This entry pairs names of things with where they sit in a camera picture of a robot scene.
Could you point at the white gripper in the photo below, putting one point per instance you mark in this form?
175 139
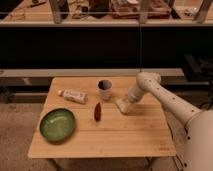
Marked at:
134 94

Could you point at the white sponge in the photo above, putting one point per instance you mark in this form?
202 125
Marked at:
123 105

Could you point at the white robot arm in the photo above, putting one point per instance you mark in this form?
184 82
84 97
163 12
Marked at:
198 155

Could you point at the white cup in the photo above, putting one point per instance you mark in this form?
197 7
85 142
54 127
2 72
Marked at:
105 88

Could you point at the white tube bottle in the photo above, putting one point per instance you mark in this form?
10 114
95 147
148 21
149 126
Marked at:
74 96

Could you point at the wooden table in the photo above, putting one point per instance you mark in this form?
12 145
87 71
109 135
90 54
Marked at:
142 133

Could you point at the green bowl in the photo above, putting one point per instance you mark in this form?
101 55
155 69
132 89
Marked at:
57 125

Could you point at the wooden shelf with clutter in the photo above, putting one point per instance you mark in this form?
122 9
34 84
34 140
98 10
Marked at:
102 13

